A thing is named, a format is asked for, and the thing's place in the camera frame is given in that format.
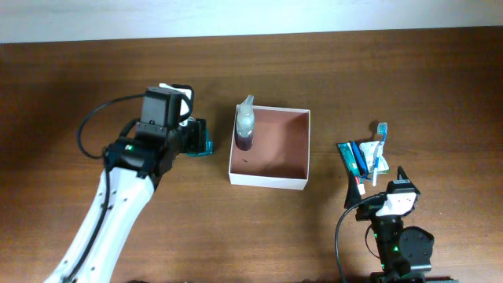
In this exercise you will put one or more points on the blue white toothbrush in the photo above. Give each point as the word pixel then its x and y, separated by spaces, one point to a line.
pixel 378 152

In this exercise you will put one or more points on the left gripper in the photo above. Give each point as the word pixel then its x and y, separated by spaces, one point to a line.
pixel 197 137

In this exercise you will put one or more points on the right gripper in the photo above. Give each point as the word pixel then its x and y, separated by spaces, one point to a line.
pixel 368 208

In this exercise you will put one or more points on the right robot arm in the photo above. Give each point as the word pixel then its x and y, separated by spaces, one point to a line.
pixel 404 252

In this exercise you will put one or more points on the clear spray bottle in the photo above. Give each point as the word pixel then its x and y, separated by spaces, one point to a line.
pixel 244 124

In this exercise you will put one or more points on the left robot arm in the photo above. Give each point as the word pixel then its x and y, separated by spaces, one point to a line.
pixel 133 167

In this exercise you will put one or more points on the green toothpaste tube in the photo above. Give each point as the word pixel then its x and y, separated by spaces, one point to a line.
pixel 352 164

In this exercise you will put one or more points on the teal mouthwash bottle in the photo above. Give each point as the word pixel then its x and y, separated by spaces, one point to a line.
pixel 198 142

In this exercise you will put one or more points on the white cardboard box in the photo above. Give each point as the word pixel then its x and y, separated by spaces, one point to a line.
pixel 280 155

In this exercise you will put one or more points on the white crumpled sachet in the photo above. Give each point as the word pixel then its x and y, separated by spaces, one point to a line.
pixel 367 150

